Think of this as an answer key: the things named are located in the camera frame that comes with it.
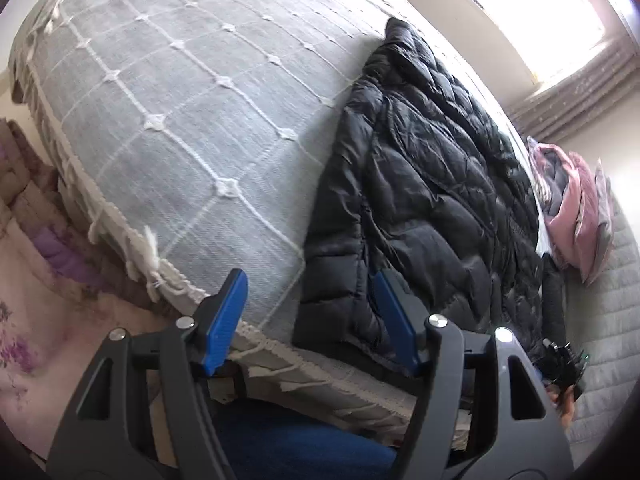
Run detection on grey quilted mattress pad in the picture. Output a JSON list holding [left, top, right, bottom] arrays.
[[562, 195, 640, 463]]

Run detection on pink purple floral quilt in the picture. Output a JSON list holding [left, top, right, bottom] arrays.
[[0, 117, 211, 461]]

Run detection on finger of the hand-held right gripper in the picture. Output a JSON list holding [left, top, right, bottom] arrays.
[[541, 254, 567, 343]]

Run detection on grey patterned curtain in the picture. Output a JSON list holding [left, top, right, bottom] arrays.
[[505, 35, 640, 146]]

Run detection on person's blue trousers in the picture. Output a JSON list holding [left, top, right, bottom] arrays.
[[212, 400, 398, 480]]

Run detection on person's right hand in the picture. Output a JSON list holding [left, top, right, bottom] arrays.
[[549, 385, 577, 431]]

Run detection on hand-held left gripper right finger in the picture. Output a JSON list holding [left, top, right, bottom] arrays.
[[368, 270, 573, 480]]

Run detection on pink grey pillow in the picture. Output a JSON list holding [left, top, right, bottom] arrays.
[[575, 157, 615, 287]]

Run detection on window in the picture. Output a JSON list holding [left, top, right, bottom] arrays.
[[445, 0, 621, 86]]

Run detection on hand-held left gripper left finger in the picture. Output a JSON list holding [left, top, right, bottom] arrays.
[[47, 268, 249, 480]]

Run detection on black puffer jacket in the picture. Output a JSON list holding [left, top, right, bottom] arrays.
[[292, 17, 546, 376]]

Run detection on grey checked bedspread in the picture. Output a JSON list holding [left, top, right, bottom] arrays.
[[12, 0, 546, 441]]

